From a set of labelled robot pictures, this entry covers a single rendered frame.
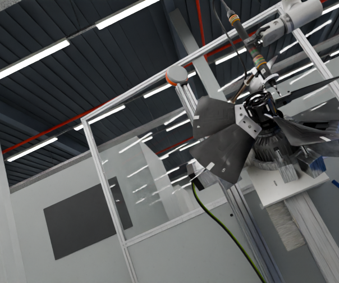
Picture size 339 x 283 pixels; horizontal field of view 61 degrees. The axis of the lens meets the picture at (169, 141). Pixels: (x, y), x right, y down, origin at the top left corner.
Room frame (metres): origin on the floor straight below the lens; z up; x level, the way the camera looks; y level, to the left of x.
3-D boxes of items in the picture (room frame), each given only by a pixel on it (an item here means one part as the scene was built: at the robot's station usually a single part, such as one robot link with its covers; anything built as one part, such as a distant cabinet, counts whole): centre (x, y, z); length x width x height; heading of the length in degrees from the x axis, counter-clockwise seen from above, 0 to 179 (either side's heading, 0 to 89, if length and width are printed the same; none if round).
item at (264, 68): (1.13, -0.50, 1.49); 0.04 x 0.04 x 0.46
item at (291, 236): (1.51, -0.35, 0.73); 0.15 x 0.09 x 0.22; 167
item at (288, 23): (1.09, -0.66, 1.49); 0.09 x 0.03 x 0.08; 167
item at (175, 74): (1.80, -0.23, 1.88); 0.17 x 0.15 x 0.16; 77
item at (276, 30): (1.11, -0.60, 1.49); 0.11 x 0.10 x 0.07; 77
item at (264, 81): (1.14, -0.49, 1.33); 0.09 x 0.07 x 0.10; 22
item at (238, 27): (1.13, -0.50, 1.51); 0.03 x 0.03 x 0.21
